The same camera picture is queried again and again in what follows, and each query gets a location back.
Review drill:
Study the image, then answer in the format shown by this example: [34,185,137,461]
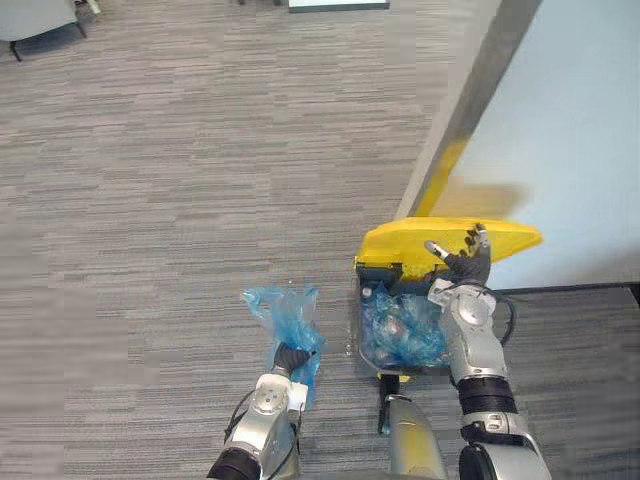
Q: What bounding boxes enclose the silver robot leg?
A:
[378,373,450,480]

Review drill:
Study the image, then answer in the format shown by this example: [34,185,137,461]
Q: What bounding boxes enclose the white low table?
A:
[288,0,391,13]

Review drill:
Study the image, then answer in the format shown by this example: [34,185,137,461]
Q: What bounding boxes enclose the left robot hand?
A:
[272,343,315,375]

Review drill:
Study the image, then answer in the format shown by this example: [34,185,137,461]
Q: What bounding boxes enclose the blue plastic rubbish bag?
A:
[240,284,327,410]

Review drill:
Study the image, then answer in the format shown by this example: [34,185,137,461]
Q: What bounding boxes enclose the blue bags inside can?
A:
[360,282,450,369]

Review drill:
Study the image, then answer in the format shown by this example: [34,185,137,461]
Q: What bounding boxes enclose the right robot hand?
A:
[424,222,493,286]

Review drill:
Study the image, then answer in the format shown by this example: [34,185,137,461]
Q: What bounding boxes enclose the yellow trash can lid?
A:
[354,216,545,282]

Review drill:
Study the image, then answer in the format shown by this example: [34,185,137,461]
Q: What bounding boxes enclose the large dark trash can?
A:
[354,263,454,377]

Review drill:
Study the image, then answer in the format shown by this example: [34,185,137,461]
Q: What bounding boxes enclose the grey armchair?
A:
[0,0,89,63]

